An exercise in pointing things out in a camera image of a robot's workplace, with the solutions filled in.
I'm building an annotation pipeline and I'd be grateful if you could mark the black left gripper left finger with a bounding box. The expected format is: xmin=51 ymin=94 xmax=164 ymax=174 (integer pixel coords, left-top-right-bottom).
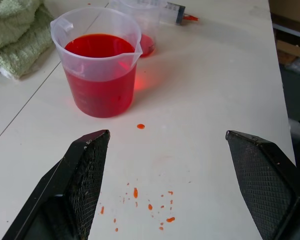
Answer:
xmin=1 ymin=129 xmax=111 ymax=240

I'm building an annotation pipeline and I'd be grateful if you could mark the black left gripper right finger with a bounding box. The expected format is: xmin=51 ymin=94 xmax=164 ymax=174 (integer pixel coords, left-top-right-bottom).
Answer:
xmin=225 ymin=129 xmax=300 ymax=240

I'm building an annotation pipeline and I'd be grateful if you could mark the plastic beaker with red liquid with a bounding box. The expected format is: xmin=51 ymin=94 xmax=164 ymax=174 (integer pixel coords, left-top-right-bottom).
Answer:
xmin=50 ymin=6 xmax=144 ymax=119

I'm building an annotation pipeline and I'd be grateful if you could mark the clear plastic beaker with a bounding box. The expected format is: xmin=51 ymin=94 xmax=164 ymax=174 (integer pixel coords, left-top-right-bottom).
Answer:
xmin=108 ymin=0 xmax=161 ymax=58

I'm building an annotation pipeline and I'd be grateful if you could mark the clear plastic syringe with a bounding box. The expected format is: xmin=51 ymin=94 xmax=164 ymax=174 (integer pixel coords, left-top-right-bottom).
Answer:
xmin=137 ymin=0 xmax=199 ymax=26

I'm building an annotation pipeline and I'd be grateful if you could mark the light green towel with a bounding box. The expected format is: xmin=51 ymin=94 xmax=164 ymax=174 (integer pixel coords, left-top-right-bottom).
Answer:
xmin=0 ymin=0 xmax=56 ymax=80

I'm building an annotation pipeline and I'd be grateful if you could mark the brown cardboard box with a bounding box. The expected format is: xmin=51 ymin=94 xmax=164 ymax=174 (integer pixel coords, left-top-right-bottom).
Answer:
xmin=268 ymin=0 xmax=300 ymax=66

